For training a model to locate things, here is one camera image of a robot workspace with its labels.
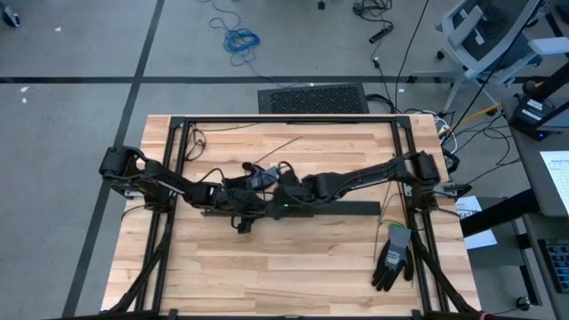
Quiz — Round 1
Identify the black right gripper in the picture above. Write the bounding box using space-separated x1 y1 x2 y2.
265 170 329 220

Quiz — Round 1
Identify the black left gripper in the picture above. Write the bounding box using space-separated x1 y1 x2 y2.
217 177 268 236

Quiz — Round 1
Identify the black slotted cable duct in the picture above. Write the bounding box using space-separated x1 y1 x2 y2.
201 207 315 220

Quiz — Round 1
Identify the black duct cover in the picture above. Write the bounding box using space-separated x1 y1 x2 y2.
306 200 382 218

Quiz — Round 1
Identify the grey black work glove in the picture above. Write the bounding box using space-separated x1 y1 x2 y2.
371 224 415 292

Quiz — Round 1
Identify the grey glove with green cuff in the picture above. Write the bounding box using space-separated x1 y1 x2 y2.
224 162 280 192

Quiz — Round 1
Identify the black zip tie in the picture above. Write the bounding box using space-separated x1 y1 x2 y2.
256 135 304 164
373 180 395 263

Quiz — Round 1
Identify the black perforated floor grate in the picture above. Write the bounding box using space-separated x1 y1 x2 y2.
257 83 371 116

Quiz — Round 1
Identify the black power strip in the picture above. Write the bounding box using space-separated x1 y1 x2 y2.
367 24 395 44

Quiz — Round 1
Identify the white paper sheet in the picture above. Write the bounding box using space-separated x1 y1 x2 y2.
453 195 499 251

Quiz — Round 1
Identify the black desk beam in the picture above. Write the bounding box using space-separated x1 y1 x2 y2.
459 188 540 238

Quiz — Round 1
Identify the grey desk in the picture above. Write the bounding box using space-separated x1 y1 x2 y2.
501 91 569 320

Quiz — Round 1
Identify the black box with blue light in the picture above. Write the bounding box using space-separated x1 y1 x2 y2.
509 95 562 141

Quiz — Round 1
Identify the grey office chair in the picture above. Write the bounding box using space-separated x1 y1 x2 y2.
413 0 569 115

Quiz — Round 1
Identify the white lit laptop screen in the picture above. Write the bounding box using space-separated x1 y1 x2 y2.
539 149 569 218

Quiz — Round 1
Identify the black keyboard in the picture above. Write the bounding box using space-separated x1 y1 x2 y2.
536 238 569 294

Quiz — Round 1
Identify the blue coiled floor cable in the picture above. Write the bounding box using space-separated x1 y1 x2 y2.
198 0 294 88

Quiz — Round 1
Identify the long black floor cable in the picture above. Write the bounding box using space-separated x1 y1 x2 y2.
393 0 431 115

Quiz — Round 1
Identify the yellow floor cable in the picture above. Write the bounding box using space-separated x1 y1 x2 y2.
446 102 502 134

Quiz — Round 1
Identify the black tangled floor cable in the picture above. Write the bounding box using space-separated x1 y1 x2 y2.
352 0 393 21

